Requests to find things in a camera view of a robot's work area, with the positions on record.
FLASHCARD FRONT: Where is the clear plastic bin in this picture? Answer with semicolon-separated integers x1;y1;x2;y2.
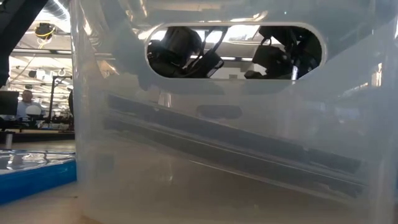
68;0;398;224

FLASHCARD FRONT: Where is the dark background workbench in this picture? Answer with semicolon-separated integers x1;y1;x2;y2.
0;124;75;143

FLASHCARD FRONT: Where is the silver ceiling duct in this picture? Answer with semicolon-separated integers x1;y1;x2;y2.
43;0;72;22

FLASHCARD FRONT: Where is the white round lamp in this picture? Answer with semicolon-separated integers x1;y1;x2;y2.
25;105;43;118

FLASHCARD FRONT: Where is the person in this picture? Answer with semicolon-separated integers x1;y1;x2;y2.
16;89;46;118

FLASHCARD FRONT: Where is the blue jewel case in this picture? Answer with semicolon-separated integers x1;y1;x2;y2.
0;149;78;205

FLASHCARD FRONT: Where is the black monitor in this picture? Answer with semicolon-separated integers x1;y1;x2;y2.
0;90;20;116

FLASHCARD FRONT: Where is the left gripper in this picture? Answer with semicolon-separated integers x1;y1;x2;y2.
147;26;224;78

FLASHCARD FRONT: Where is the black ceiling device yellow cable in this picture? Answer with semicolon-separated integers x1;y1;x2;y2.
34;22;56;40

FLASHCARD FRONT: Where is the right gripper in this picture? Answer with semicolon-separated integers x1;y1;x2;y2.
244;26;323;80

